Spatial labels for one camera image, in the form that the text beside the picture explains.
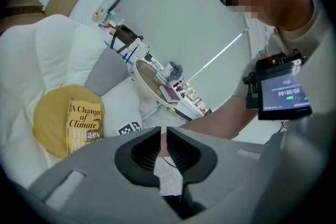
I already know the grey pillow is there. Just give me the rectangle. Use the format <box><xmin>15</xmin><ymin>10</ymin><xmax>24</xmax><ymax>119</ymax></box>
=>
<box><xmin>84</xmin><ymin>47</ymin><xmax>130</xmax><ymax>97</ymax></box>

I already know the dark brown bag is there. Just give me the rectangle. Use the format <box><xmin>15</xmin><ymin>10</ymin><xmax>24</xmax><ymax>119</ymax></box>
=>
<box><xmin>110</xmin><ymin>24</ymin><xmax>144</xmax><ymax>55</ymax></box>

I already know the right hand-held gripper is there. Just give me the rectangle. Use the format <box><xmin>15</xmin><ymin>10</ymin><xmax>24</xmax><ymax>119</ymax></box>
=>
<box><xmin>116</xmin><ymin>121</ymin><xmax>143</xmax><ymax>136</ymax></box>

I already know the white padded sofa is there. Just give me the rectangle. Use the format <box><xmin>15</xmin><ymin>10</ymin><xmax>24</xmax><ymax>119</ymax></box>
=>
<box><xmin>0</xmin><ymin>14</ymin><xmax>144</xmax><ymax>182</ymax></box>

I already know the person's right forearm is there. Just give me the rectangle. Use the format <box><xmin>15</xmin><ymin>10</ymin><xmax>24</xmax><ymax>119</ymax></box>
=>
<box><xmin>160</xmin><ymin>102</ymin><xmax>254</xmax><ymax>158</ymax></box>

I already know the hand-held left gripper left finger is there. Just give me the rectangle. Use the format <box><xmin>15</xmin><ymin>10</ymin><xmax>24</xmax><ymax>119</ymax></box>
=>
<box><xmin>114</xmin><ymin>126</ymin><xmax>162</xmax><ymax>188</ymax></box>

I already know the person's beige shirt torso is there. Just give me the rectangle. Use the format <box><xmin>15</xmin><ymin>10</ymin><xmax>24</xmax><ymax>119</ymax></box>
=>
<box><xmin>232</xmin><ymin>0</ymin><xmax>336</xmax><ymax>141</ymax></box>

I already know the round white side table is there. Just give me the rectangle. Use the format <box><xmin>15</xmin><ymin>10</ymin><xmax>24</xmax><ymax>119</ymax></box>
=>
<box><xmin>133</xmin><ymin>59</ymin><xmax>184</xmax><ymax>109</ymax></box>

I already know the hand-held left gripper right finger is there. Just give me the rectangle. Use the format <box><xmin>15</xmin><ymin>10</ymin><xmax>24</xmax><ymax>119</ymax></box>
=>
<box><xmin>166</xmin><ymin>126</ymin><xmax>218</xmax><ymax>184</ymax></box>

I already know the round yellow cushion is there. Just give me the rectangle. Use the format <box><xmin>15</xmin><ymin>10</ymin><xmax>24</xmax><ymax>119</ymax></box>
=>
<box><xmin>33</xmin><ymin>84</ymin><xmax>106</xmax><ymax>159</ymax></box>

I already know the yellow book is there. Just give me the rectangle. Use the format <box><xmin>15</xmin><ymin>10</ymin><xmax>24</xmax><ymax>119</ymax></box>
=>
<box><xmin>66</xmin><ymin>98</ymin><xmax>103</xmax><ymax>155</ymax></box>

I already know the grey crumpled cloth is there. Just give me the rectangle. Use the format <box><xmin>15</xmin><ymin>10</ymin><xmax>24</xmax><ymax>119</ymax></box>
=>
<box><xmin>166</xmin><ymin>61</ymin><xmax>184</xmax><ymax>82</ymax></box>

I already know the black chest recorder with screen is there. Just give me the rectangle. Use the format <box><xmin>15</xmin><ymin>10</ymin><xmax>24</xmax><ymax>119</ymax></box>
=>
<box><xmin>241</xmin><ymin>49</ymin><xmax>313</xmax><ymax>121</ymax></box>

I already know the maroon notebook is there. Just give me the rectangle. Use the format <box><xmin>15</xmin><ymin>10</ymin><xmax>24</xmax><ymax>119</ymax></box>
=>
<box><xmin>158</xmin><ymin>84</ymin><xmax>180</xmax><ymax>104</ymax></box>

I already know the group of small bottles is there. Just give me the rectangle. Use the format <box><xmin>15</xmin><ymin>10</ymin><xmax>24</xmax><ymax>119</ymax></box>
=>
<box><xmin>91</xmin><ymin>7</ymin><xmax>125</xmax><ymax>33</ymax></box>

